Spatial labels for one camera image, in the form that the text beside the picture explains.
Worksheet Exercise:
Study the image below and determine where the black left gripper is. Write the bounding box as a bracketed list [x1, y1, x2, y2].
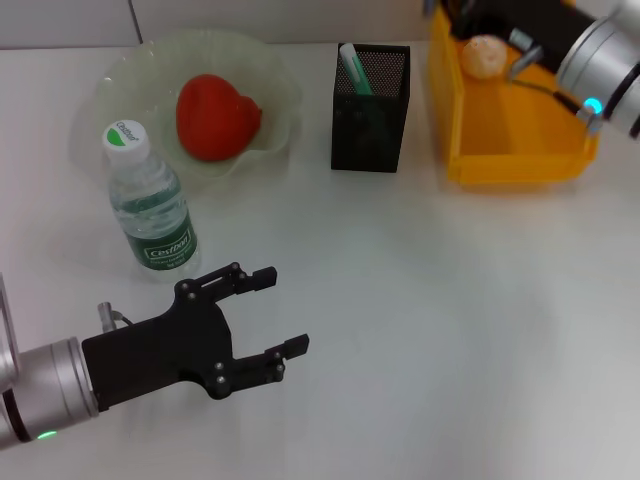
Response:
[81, 262, 310, 412]

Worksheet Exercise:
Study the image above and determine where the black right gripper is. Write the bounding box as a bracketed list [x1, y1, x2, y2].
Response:
[442, 0, 599, 74]

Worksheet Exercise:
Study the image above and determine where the green pen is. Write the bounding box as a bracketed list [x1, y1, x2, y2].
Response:
[338, 42, 376, 96]

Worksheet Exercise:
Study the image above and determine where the clear water bottle green label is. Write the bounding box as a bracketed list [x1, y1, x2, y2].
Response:
[102, 118, 201, 284]

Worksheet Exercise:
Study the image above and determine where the black mesh pen holder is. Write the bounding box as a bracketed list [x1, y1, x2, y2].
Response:
[330, 43, 411, 174]

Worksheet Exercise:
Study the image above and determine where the red-orange round fruit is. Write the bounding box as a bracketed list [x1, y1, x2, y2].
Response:
[175, 73, 263, 162]

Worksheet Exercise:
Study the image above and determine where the pale green glass fruit plate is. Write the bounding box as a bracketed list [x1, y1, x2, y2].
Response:
[69, 28, 304, 196]

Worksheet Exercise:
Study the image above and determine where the yellow plastic bin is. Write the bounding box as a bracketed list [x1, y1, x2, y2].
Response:
[427, 4, 601, 189]

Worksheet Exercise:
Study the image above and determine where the grey right gripper cable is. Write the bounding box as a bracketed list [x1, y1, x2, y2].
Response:
[507, 29, 601, 134]

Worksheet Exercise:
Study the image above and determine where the silver left gripper cable plug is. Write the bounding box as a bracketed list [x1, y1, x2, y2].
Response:
[97, 301, 134, 334]

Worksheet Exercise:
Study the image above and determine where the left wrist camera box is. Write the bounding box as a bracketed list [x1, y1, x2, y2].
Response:
[0, 273, 21, 386]

